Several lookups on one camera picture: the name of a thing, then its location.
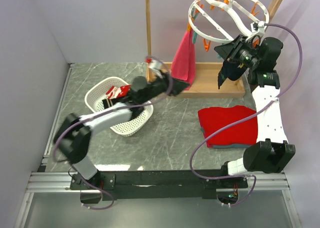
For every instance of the red white patterned sock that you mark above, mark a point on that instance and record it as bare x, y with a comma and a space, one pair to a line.
113, 92

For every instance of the black sock with stripes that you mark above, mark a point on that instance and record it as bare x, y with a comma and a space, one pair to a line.
113, 104

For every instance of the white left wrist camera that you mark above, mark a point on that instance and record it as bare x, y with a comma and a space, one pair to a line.
155, 66

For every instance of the white round clip hanger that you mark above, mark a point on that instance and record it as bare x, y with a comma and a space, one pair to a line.
219, 21

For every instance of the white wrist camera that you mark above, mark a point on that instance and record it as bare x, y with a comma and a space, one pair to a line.
257, 29
155, 66

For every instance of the pink hanging towel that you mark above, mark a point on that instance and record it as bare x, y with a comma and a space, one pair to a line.
183, 64

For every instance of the aluminium frame rail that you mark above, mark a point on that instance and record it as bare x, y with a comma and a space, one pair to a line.
49, 182

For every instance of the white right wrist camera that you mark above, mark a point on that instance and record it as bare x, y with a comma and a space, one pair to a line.
257, 29

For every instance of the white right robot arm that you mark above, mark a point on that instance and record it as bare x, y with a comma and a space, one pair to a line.
271, 152

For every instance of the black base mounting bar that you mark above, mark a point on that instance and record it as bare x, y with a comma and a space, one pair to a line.
164, 184

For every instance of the grey folded towel underneath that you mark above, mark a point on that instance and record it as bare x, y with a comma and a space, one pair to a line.
231, 138

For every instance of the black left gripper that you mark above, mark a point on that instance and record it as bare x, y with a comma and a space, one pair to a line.
178, 87

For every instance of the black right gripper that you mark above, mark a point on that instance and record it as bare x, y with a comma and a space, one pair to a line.
228, 51

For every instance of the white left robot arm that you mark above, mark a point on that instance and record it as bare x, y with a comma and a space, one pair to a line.
74, 135

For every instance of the white perforated plastic basket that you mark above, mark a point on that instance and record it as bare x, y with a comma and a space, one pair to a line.
94, 101

